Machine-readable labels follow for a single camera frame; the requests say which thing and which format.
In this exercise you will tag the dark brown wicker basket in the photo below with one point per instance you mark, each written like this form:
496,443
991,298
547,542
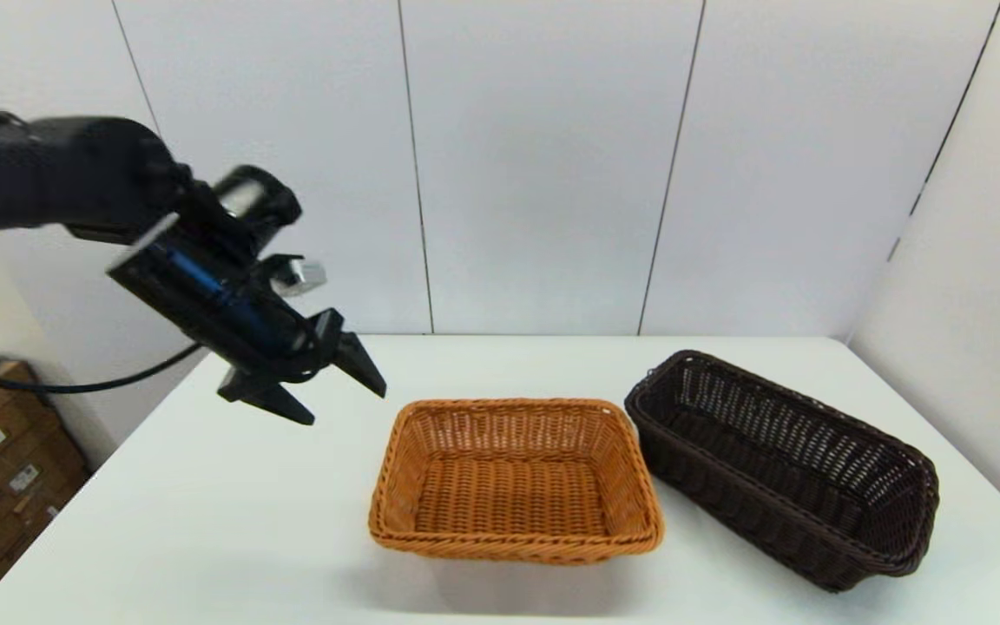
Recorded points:
782,469

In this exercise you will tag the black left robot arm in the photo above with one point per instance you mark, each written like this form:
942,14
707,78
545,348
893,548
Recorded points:
57,178

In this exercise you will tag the cardboard box with white label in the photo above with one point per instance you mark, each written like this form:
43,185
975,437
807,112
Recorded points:
49,469
14,434

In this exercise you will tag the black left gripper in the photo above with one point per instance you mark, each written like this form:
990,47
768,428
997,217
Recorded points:
222,304

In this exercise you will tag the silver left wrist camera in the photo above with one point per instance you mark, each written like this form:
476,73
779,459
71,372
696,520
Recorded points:
302,276

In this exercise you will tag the cardboard box with small labels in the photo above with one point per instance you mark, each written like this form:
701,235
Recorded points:
23,534

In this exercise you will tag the orange wicker basket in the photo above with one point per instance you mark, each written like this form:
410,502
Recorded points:
513,495

